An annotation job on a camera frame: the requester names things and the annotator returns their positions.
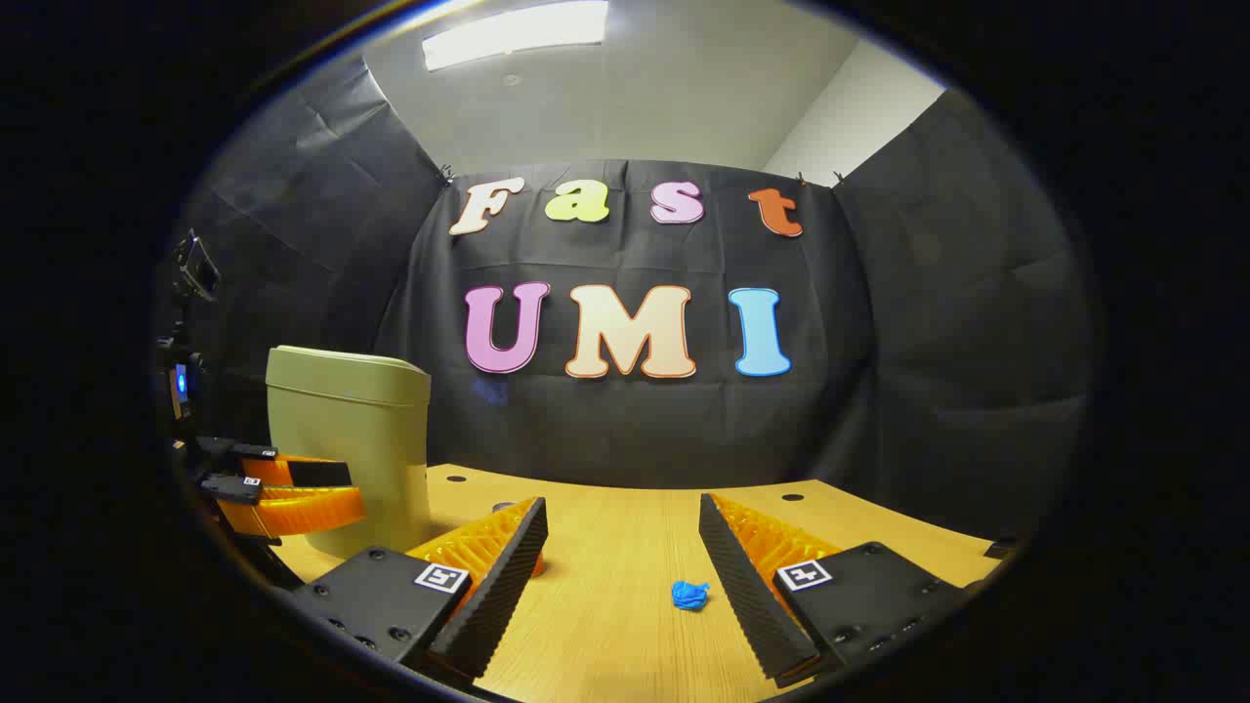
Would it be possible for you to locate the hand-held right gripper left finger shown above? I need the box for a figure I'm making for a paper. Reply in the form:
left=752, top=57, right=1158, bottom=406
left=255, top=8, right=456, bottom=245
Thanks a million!
left=293, top=496, right=550, bottom=684

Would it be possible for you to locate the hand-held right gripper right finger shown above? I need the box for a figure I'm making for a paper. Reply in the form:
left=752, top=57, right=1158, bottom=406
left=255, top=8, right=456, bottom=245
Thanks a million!
left=697, top=492, right=978, bottom=689

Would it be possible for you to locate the green desktop garbage bin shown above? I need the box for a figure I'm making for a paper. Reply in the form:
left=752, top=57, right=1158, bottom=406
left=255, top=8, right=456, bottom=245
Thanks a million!
left=266, top=346, right=433, bottom=559

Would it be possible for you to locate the wooden desktop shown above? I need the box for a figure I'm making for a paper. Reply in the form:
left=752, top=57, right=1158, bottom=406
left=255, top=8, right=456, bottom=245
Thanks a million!
left=269, top=464, right=1017, bottom=703

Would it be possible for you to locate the black backdrop cloth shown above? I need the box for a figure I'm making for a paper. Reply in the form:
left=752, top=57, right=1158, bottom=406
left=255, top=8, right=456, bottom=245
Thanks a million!
left=161, top=54, right=1100, bottom=548

